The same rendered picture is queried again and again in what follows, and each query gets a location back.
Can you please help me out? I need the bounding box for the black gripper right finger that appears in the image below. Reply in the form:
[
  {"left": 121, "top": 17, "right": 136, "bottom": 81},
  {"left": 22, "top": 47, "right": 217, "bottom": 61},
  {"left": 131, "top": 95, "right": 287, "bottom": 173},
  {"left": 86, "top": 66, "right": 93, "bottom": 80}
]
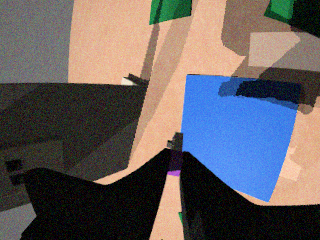
[{"left": 180, "top": 151, "right": 320, "bottom": 240}]

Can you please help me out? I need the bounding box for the green square mat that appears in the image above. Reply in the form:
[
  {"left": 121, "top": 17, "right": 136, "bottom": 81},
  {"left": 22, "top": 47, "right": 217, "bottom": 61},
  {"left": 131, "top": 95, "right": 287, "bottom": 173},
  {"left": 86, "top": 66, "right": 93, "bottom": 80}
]
[{"left": 148, "top": 0, "right": 192, "bottom": 25}]

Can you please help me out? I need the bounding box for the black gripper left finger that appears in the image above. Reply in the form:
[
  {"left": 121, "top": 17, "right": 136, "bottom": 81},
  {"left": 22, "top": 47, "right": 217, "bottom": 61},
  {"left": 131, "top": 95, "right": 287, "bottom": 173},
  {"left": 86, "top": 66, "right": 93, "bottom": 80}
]
[{"left": 24, "top": 148, "right": 171, "bottom": 240}]

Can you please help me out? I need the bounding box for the blue square mat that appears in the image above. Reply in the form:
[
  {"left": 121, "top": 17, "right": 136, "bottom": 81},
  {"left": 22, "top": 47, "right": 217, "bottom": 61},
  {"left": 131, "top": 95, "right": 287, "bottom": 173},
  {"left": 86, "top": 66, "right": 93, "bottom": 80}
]
[{"left": 180, "top": 75, "right": 301, "bottom": 203}]

